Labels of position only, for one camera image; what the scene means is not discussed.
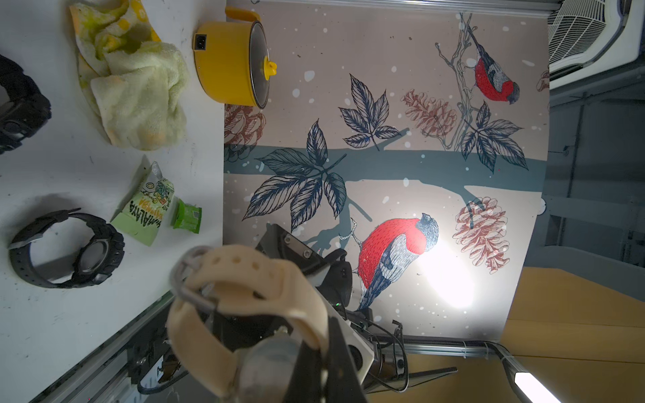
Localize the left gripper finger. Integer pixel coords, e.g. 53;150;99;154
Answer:
292;317;368;403

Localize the cream strap analog watch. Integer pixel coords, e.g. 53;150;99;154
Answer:
165;243;331;403

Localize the yellow green frog towel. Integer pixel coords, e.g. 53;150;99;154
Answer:
69;1;188;151

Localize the black digital watch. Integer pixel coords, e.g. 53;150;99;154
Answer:
1;55;52;154
8;208;125;290

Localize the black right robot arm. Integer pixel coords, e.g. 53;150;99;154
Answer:
256;224;458;394

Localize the green snack packet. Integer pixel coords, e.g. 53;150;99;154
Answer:
110;161;203;246

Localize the yellow pot with glass lid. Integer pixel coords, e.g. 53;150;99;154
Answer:
192;6;277;109

